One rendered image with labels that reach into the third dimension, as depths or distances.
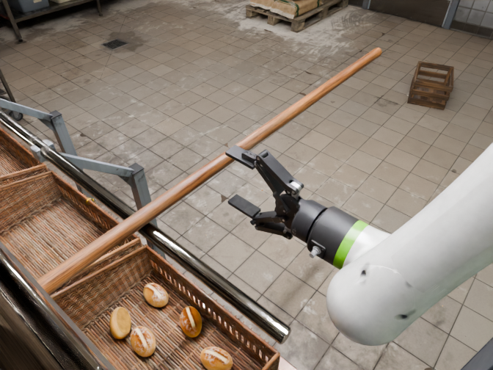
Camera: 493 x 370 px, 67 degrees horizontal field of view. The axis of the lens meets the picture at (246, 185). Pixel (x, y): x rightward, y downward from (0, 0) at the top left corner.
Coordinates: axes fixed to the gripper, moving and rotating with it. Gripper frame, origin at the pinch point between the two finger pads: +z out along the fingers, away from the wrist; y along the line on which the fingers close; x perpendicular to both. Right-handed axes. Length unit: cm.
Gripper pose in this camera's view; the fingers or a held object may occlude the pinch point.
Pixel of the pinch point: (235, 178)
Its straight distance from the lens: 77.5
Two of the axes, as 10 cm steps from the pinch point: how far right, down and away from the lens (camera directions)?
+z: -7.6, -4.4, 4.8
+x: 6.5, -5.2, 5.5
